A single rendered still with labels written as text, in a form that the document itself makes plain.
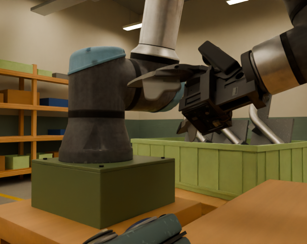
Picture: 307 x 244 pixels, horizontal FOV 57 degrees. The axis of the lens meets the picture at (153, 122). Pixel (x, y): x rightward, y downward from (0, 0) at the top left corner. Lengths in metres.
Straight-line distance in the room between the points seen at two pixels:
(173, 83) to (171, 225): 0.31
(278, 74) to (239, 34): 7.41
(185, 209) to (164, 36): 0.37
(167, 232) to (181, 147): 0.85
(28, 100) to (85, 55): 5.23
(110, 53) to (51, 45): 6.36
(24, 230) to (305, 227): 0.40
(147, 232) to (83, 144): 0.39
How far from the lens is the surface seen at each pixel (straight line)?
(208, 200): 0.90
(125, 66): 0.59
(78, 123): 0.56
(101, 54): 0.56
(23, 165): 5.74
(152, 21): 0.65
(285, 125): 1.11
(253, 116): 1.13
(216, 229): 0.33
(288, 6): 0.44
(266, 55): 0.40
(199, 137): 1.25
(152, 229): 0.17
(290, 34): 0.41
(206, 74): 0.44
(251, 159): 0.85
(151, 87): 0.45
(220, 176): 0.92
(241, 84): 0.41
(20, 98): 5.71
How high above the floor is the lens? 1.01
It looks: 1 degrees up
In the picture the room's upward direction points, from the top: straight up
